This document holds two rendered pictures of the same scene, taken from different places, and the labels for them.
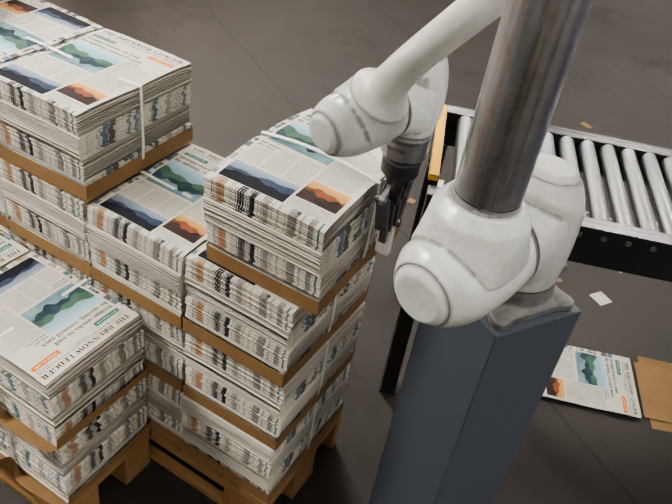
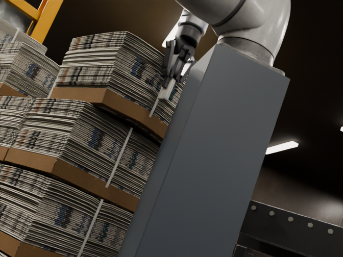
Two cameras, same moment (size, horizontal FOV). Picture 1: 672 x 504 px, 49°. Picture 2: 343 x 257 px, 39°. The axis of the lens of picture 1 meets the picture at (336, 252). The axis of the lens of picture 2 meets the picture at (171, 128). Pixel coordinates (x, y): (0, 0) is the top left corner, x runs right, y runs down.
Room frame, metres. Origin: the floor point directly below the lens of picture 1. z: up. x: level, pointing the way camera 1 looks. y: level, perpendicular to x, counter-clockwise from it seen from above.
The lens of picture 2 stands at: (-0.04, -0.67, 0.51)
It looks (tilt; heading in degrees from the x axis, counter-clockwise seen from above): 14 degrees up; 22
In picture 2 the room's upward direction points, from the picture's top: 21 degrees clockwise
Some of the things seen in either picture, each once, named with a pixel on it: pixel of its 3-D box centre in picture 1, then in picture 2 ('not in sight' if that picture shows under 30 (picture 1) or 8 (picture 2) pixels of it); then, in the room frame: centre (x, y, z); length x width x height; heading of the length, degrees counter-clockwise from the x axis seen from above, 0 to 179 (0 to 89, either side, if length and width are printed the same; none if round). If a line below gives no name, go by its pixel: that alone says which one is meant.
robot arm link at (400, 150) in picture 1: (405, 141); (193, 23); (1.20, -0.09, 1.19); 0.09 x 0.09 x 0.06
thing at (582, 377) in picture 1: (582, 376); not in sight; (1.86, -0.94, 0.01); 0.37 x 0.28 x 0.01; 86
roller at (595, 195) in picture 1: (593, 183); not in sight; (1.88, -0.71, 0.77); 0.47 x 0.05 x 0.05; 176
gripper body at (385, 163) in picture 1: (398, 174); (185, 44); (1.20, -0.09, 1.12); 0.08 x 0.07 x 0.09; 154
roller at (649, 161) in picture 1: (659, 197); not in sight; (1.87, -0.91, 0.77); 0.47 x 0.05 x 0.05; 176
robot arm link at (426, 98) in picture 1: (412, 90); not in sight; (1.19, -0.09, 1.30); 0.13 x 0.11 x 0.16; 142
